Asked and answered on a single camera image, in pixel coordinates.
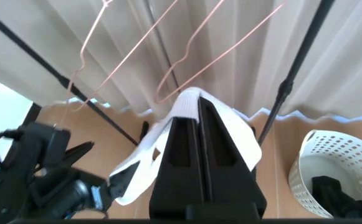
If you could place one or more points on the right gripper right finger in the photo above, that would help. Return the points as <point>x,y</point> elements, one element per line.
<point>236,189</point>

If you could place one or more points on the pink clothes hanger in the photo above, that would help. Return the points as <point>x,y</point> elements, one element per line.
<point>230,48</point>
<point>127,54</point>

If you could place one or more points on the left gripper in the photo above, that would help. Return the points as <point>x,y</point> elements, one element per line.
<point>71,196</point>

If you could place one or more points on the black clothes rack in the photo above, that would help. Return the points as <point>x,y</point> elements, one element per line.
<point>296,65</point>

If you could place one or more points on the black garment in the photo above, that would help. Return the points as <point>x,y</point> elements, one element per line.
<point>330,196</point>

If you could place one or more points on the beige curtain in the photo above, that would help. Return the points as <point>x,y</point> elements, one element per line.
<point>339,62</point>

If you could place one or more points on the white printed garment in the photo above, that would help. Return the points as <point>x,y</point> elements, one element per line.
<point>143,168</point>

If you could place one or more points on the white laundry basket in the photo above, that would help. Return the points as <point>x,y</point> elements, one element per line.
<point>349,149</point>

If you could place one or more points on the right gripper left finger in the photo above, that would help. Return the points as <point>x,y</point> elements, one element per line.
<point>174,189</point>

